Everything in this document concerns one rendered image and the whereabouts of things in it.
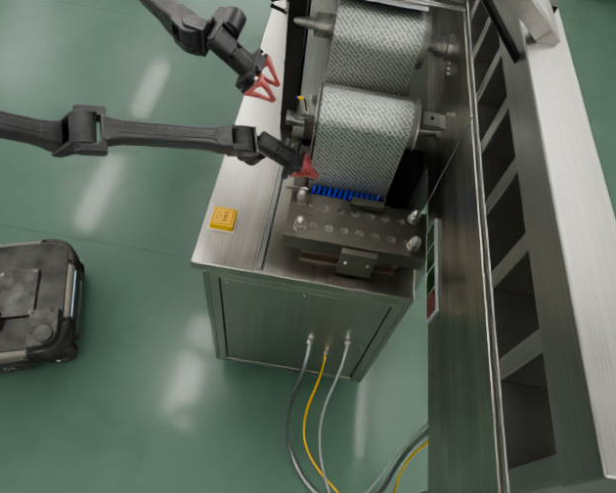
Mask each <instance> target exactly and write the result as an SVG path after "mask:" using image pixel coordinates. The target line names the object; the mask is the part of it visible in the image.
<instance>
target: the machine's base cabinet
mask: <svg viewBox="0 0 616 493"><path fill-rule="evenodd" d="M202 275H203V280H204V286H205V293H206V299H207V305H208V311H209V317H210V324H211V330H212V335H213V341H214V347H215V354H216V358H219V359H226V360H231V361H237V362H243V363H248V364H254V365H259V366H265V367H271V368H277V369H283V370H289V371H294V372H300V369H301V366H302V363H303V359H304V356H305V352H306V347H307V345H306V340H313V341H314V345H313V346H312V347H311V351H310V355H309V359H308V362H307V366H306V369H305V372H304V373H305V374H311V375H317V376H318V375H319V374H320V372H321V369H322V365H323V361H324V356H323V352H324V351H326V352H328V353H329V356H328V357H327V358H326V363H325V367H324V369H323V373H322V376H323V377H328V378H334V379H335V377H336V375H337V372H338V370H339V367H340V364H341V361H342V358H343V354H344V350H345V345H344V341H345V340H350V341H351V345H350V346H348V351H347V355H346V359H345V362H344V365H343V368H342V371H341V373H340V376H339V379H340V380H346V381H356V382H361V381H362V379H363V377H364V376H365V374H366V373H367V371H368V370H369V368H370V367H371V365H372V364H373V362H374V360H375V359H376V357H377V356H378V354H379V353H380V351H381V349H382V348H383V346H384V345H385V344H386V343H387V341H388V340H389V338H390V337H391V335H392V334H393V332H394V331H395V329H396V328H397V326H398V325H399V323H400V322H401V320H402V318H403V317H404V315H405V314H406V312H407V311H408V309H409V308H410V306H409V305H403V304H398V303H392V302H386V301H380V300H375V299H369V298H363V297H358V296H353V295H347V294H341V293H335V292H330V291H319V290H313V289H308V288H302V287H297V286H291V285H286V284H280V283H274V282H268V281H263V280H257V279H251V278H246V277H241V276H235V275H229V274H223V273H218V272H212V271H206V270H202Z"/></svg>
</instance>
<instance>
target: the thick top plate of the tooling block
mask: <svg viewBox="0 0 616 493"><path fill-rule="evenodd" d="M297 192H298V191H292V194H291V199H290V204H289V209H288V213H287V218H286V226H285V231H284V238H283V247H292V248H297V249H303V250H309V251H314V252H319V253H325V254H331V255H336V256H340V253H341V250H342V248H343V247H347V248H352V249H357V250H363V251H369V252H374V253H377V261H376V263H381V264H387V265H392V266H398V267H404V268H410V269H415V270H421V268H422V266H423V265H424V263H425V262H426V234H427V214H425V213H422V214H421V219H420V222H419V224H417V225H413V224H411V223H410V222H409V221H408V216H409V215H410V214H411V213H412V212H411V211H408V210H404V209H398V208H392V207H387V206H385V207H384V208H383V212H379V211H373V210H368V209H362V208H357V207H352V206H350V203H351V201H349V200H343V199H338V198H332V197H326V196H321V195H315V194H309V193H308V194H307V196H308V198H307V199H308V201H307V203H305V204H298V203H296V202H295V197H296V194H297ZM299 215H302V216H304V217H305V220H306V230H305V231H304V232H296V231H295V230H294V229H293V224H294V221H295V220H296V218H297V217H298V216H299ZM414 236H419V237H420V238H421V245H420V247H419V251H417V252H411V251H409V250H408V249H407V243H408V242H409V241H410V240H411V239H412V238H413V237H414Z"/></svg>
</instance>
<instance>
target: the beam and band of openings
mask: <svg viewBox="0 0 616 493"><path fill-rule="evenodd" d="M493 2H494V3H495V5H496V7H497V9H498V11H499V13H500V15H501V17H502V19H503V21H504V23H505V25H506V28H507V30H508V32H509V34H510V36H511V38H512V40H513V42H514V44H515V46H516V48H517V50H518V52H519V58H518V60H517V62H516V63H515V64H514V63H513V61H512V59H511V57H510V55H509V53H508V51H507V49H506V47H505V45H504V43H503V41H502V39H501V37H500V35H499V34H498V32H497V30H496V29H495V27H494V25H493V23H492V21H491V19H490V17H489V15H488V13H487V12H486V10H485V8H484V6H483V4H482V2H481V0H465V13H466V26H467V38H468V51H469V63H470V76H471V88H472V101H473V113H474V125H475V138H476V151H477V162H478V175H479V188H480V199H481V212H482V225H483V237H484V249H485V262H486V275H487V287H488V299H489V312H490V324H491V337H492V349H493V361H494V374H495V387H496V398H497V411H498V424H499V437H500V448H501V461H502V474H503V486H504V493H616V220H615V216H614V212H613V209H612V205H611V201H610V198H609V195H608V191H607V187H606V184H605V180H604V176H603V173H602V169H601V165H600V162H599V158H598V154H597V151H596V147H595V143H594V137H593V133H592V130H591V127H590V123H589V120H588V116H587V112H586V108H585V105H584V101H583V97H582V94H581V90H580V86H579V83H578V79H577V75H576V72H575V69H574V65H573V62H572V58H571V54H570V51H569V47H568V43H567V40H566V36H565V32H564V28H563V25H562V21H561V17H560V14H559V11H558V4H557V0H550V5H551V6H552V10H553V14H554V18H555V22H556V26H557V29H558V33H559V37H560V42H559V43H558V44H556V45H554V46H552V45H547V44H542V43H537V42H536V40H535V39H534V38H533V36H532V35H531V34H530V32H529V31H528V29H527V28H526V27H525V25H524V24H523V23H522V21H521V20H520V18H519V17H518V16H517V14H516V13H515V12H514V11H513V10H512V8H511V7H510V6H509V4H508V2H507V1H506V0H493Z"/></svg>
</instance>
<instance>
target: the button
mask: <svg viewBox="0 0 616 493"><path fill-rule="evenodd" d="M236 217H237V210H236V209H232V208H228V207H222V206H216V205H215V206H214V209H213V212H212V215H211V219H210V222H209V227H210V228H214V229H219V230H225V231H231V232H232V231H233V228H234V225H235V221H236Z"/></svg>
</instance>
